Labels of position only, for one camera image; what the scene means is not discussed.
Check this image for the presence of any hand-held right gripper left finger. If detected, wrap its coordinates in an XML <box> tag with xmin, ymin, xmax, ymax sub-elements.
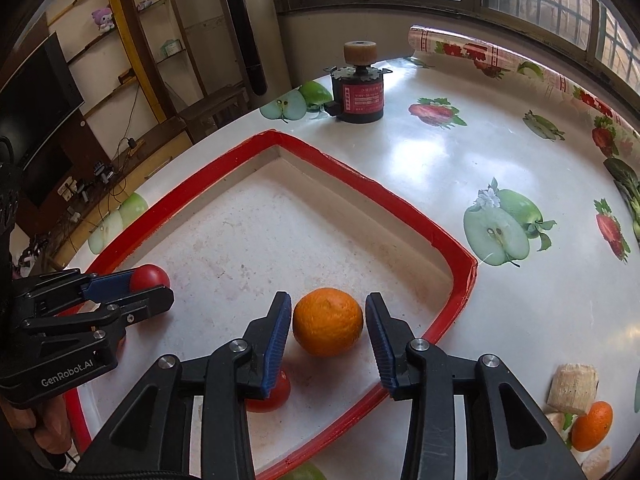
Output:
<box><xmin>75</xmin><ymin>290</ymin><xmax>293</xmax><ymax>480</ymax></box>

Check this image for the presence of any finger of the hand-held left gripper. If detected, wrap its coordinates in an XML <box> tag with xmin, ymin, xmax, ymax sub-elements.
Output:
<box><xmin>22</xmin><ymin>285</ymin><xmax>175</xmax><ymax>335</ymax></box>
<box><xmin>12</xmin><ymin>268</ymin><xmax>137</xmax><ymax>312</ymax></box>

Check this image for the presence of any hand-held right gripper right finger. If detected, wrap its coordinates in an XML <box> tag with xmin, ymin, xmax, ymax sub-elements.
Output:
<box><xmin>365</xmin><ymin>292</ymin><xmax>588</xmax><ymax>480</ymax></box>

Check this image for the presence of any red tomato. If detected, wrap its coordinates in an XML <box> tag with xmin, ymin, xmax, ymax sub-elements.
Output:
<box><xmin>246</xmin><ymin>370</ymin><xmax>292</xmax><ymax>414</ymax></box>
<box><xmin>129</xmin><ymin>263</ymin><xmax>172</xmax><ymax>292</ymax></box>

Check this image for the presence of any orange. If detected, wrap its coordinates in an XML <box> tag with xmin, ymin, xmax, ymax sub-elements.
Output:
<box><xmin>570</xmin><ymin>401</ymin><xmax>614</xmax><ymax>453</ymax></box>
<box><xmin>292</xmin><ymin>287</ymin><xmax>364</xmax><ymax>358</ymax></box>

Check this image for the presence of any red-rimmed white tray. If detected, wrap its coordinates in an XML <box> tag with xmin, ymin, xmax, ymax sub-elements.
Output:
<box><xmin>62</xmin><ymin>129</ymin><xmax>480</xmax><ymax>480</ymax></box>

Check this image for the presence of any person's left hand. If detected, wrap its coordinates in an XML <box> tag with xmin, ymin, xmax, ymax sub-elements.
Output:
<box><xmin>0</xmin><ymin>392</ymin><xmax>73</xmax><ymax>456</ymax></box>

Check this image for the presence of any white power strip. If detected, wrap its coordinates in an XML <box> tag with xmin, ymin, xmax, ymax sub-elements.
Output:
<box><xmin>57</xmin><ymin>177</ymin><xmax>83</xmax><ymax>203</ymax></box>

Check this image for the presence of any wooden television cabinet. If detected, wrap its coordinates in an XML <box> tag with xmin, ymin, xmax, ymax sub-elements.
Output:
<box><xmin>0</xmin><ymin>10</ymin><xmax>196</xmax><ymax>271</ymax></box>

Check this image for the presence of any fruit print tablecloth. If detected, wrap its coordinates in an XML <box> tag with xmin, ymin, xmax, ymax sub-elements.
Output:
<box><xmin>65</xmin><ymin>25</ymin><xmax>640</xmax><ymax>480</ymax></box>

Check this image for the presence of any black television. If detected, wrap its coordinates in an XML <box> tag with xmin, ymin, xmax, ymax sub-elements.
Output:
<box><xmin>0</xmin><ymin>30</ymin><xmax>86</xmax><ymax>211</ymax></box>

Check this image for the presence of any cork block on table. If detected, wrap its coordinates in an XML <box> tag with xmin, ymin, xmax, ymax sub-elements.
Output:
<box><xmin>546</xmin><ymin>362</ymin><xmax>599</xmax><ymax>416</ymax></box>

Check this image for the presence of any wooden stool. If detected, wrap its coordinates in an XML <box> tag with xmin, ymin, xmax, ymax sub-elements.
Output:
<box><xmin>177</xmin><ymin>87</ymin><xmax>251</xmax><ymax>143</ymax></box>

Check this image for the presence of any black motor with cork roller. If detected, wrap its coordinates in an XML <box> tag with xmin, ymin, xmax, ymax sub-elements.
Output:
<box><xmin>320</xmin><ymin>40</ymin><xmax>387</xmax><ymax>125</ymax></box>

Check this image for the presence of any small cork piece right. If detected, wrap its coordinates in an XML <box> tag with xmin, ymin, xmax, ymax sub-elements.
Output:
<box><xmin>580</xmin><ymin>444</ymin><xmax>613</xmax><ymax>478</ymax></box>

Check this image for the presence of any purple plush toy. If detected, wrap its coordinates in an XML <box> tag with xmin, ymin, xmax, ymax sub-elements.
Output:
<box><xmin>91</xmin><ymin>6</ymin><xmax>117</xmax><ymax>35</ymax></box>

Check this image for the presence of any black vertical pipe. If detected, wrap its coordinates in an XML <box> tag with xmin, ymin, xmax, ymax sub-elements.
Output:
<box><xmin>217</xmin><ymin>0</ymin><xmax>268</xmax><ymax>97</ymax></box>

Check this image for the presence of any wooden wall shelf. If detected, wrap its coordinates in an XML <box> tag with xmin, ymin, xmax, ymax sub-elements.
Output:
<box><xmin>47</xmin><ymin>0</ymin><xmax>208</xmax><ymax>126</ymax></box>

